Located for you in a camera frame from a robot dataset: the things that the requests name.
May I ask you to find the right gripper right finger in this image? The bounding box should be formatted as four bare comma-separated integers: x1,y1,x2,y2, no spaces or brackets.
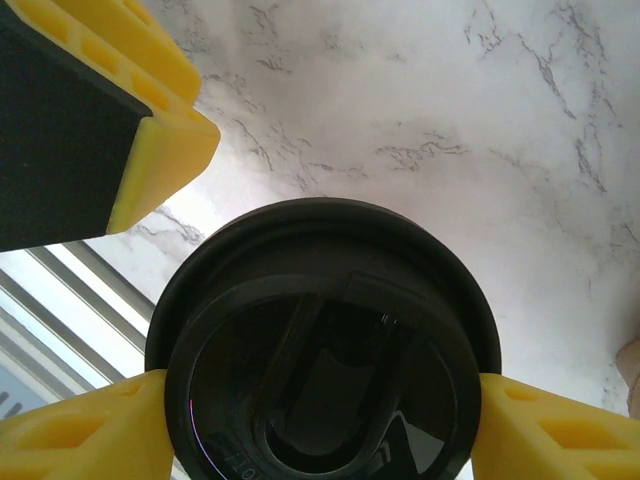
471,373,640,480

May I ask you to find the black coffee cup lid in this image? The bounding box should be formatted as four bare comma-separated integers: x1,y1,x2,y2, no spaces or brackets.
145,196,502,480

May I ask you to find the aluminium front rail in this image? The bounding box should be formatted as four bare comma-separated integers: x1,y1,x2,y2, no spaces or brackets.
0,238,158,404

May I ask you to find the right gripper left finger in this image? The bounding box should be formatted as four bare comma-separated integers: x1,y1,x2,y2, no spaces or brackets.
0,368,174,480

